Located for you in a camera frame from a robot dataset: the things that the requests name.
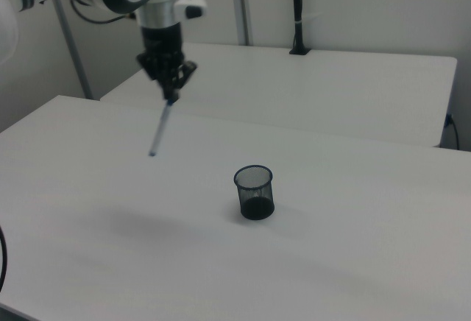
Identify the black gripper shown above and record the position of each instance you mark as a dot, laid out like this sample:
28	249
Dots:
162	43

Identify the blue capped white marker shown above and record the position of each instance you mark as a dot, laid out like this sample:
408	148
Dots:
161	127

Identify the black pole with clamp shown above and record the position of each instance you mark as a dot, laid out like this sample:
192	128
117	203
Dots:
299	4

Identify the black mesh pen cup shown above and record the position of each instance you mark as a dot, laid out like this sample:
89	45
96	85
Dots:
257	207

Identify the grey metal frame post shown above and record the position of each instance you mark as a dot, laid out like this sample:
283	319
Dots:
71	48
244	4

